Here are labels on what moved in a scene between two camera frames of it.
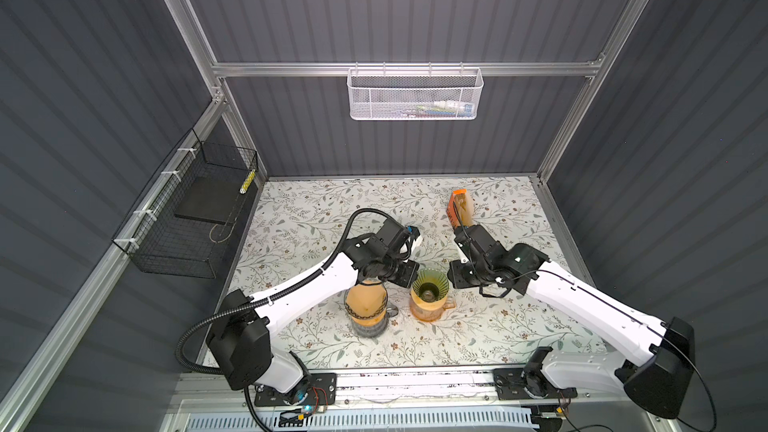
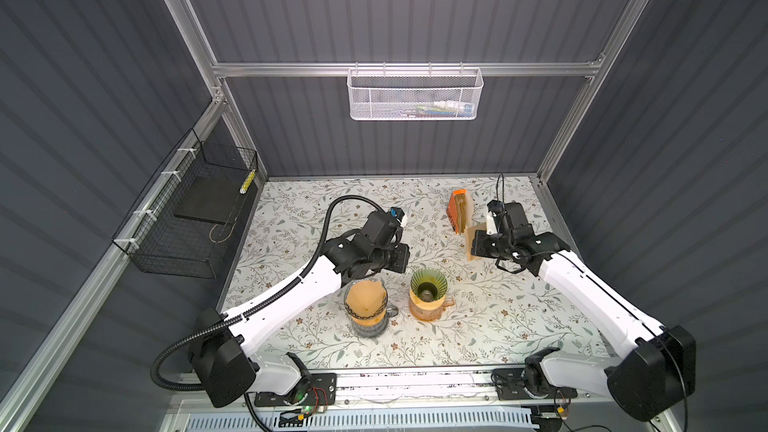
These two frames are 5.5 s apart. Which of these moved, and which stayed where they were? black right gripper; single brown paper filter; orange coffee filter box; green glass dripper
Moved: black right gripper
Stayed: orange coffee filter box; green glass dripper; single brown paper filter
